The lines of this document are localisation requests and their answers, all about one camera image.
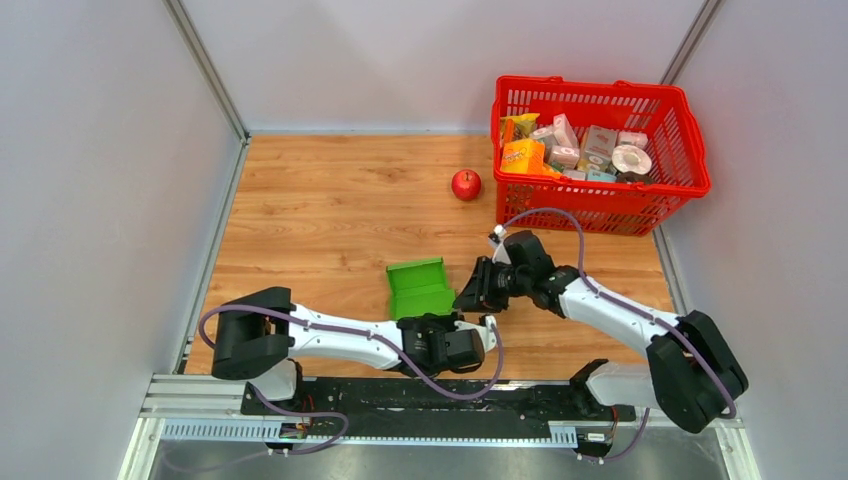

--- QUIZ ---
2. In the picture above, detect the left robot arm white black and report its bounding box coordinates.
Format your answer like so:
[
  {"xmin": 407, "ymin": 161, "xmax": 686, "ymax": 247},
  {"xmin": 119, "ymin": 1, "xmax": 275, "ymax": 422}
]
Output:
[{"xmin": 198, "ymin": 287, "xmax": 502, "ymax": 415}]

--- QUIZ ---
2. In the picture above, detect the pink white carton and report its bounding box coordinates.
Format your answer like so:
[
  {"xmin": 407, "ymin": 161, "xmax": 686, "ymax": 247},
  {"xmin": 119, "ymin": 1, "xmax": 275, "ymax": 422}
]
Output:
[{"xmin": 552, "ymin": 113, "xmax": 580, "ymax": 149}]

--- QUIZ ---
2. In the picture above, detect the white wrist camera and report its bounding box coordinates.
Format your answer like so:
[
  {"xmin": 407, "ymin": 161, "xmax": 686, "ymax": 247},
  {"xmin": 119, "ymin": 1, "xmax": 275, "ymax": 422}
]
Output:
[
  {"xmin": 488, "ymin": 224, "xmax": 511, "ymax": 265},
  {"xmin": 473, "ymin": 314, "xmax": 498, "ymax": 352}
]

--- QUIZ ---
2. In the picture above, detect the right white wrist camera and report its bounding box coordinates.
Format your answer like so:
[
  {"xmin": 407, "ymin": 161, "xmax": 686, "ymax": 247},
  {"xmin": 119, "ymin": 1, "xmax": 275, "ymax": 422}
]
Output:
[{"xmin": 488, "ymin": 224, "xmax": 511, "ymax": 265}]

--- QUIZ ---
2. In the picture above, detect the purple cable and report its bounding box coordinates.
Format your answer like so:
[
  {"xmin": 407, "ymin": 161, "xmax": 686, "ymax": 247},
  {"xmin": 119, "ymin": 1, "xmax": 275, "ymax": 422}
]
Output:
[
  {"xmin": 197, "ymin": 304, "xmax": 506, "ymax": 403},
  {"xmin": 495, "ymin": 207, "xmax": 739, "ymax": 420}
]

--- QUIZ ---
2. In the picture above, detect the yellow snack bag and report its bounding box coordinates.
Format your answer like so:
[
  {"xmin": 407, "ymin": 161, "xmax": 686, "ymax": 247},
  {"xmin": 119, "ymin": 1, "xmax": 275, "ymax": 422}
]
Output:
[{"xmin": 499, "ymin": 113, "xmax": 539, "ymax": 144}]

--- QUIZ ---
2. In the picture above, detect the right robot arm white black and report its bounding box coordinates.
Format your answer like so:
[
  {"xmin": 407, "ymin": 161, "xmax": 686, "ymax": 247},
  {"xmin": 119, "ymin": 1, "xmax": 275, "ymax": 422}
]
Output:
[{"xmin": 453, "ymin": 230, "xmax": 749, "ymax": 433}]

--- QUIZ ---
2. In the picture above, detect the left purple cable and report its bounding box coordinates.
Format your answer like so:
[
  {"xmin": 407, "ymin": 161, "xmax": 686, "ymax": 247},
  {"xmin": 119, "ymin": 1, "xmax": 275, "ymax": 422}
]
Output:
[{"xmin": 197, "ymin": 304, "xmax": 506, "ymax": 403}]

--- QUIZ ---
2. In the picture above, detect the white red box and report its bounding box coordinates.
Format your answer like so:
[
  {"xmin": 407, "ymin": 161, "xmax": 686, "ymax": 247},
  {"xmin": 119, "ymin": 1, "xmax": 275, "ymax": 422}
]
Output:
[{"xmin": 581, "ymin": 125, "xmax": 618, "ymax": 169}]

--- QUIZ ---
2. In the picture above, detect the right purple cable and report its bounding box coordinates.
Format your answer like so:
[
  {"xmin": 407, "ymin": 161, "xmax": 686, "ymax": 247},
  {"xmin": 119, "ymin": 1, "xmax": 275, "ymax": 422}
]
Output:
[{"xmin": 495, "ymin": 207, "xmax": 739, "ymax": 420}]

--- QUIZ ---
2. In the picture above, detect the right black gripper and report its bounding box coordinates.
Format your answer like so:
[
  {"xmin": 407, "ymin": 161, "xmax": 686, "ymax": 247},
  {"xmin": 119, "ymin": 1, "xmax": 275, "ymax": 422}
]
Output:
[{"xmin": 452, "ymin": 255, "xmax": 531, "ymax": 314}]

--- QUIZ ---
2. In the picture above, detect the pink box in basket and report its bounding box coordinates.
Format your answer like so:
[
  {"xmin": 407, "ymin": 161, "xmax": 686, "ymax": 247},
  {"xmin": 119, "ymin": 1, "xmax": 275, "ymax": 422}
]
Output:
[{"xmin": 546, "ymin": 145, "xmax": 581, "ymax": 170}]

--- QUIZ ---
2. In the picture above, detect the red plastic basket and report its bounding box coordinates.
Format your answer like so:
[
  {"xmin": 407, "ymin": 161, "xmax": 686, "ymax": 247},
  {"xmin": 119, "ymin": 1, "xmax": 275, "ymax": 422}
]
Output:
[{"xmin": 490, "ymin": 75, "xmax": 711, "ymax": 236}]

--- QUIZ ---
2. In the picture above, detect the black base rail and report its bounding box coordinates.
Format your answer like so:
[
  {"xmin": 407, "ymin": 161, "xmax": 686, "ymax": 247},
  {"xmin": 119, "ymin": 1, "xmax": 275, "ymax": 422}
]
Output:
[{"xmin": 240, "ymin": 377, "xmax": 638, "ymax": 446}]

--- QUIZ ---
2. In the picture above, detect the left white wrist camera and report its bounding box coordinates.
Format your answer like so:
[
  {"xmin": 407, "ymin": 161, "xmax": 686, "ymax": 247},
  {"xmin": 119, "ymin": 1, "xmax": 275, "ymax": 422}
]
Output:
[{"xmin": 473, "ymin": 314, "xmax": 498, "ymax": 352}]

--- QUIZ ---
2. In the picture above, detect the small pink white box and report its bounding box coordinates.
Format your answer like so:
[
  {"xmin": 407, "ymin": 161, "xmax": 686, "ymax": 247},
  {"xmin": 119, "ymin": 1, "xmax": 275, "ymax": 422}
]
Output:
[{"xmin": 617, "ymin": 131, "xmax": 649, "ymax": 150}]

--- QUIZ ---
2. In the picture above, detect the red apple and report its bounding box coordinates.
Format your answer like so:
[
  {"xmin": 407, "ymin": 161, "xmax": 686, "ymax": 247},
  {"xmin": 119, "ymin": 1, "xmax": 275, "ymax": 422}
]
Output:
[{"xmin": 451, "ymin": 169, "xmax": 482, "ymax": 202}]

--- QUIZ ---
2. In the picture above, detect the orange snack box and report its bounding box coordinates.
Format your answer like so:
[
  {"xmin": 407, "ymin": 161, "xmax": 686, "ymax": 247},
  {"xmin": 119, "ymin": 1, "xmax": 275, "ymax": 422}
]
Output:
[{"xmin": 499, "ymin": 138, "xmax": 561, "ymax": 178}]

